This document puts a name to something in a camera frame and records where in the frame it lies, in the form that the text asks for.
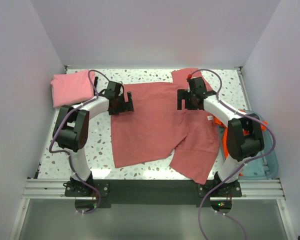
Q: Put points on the folded pink t shirt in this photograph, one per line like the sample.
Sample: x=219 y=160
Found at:
x=73 y=88

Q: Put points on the dusty red t shirt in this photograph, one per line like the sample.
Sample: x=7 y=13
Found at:
x=157 y=129

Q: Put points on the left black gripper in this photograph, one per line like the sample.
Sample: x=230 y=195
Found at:
x=126 y=106

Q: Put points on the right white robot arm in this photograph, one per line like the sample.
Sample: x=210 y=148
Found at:
x=244 y=137

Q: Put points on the clear teal plastic bin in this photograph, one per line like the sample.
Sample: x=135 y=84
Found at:
x=260 y=169

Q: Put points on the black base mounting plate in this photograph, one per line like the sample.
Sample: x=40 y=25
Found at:
x=136 y=192

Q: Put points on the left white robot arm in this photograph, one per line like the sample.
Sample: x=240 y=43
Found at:
x=71 y=129

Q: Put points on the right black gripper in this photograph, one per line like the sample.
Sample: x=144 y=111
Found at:
x=182 y=94

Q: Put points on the folded black t shirt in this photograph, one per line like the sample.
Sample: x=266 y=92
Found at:
x=95 y=82

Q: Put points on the aluminium frame rail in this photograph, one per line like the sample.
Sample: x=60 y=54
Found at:
x=251 y=189

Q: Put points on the orange t shirt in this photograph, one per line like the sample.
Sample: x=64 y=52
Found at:
x=225 y=134

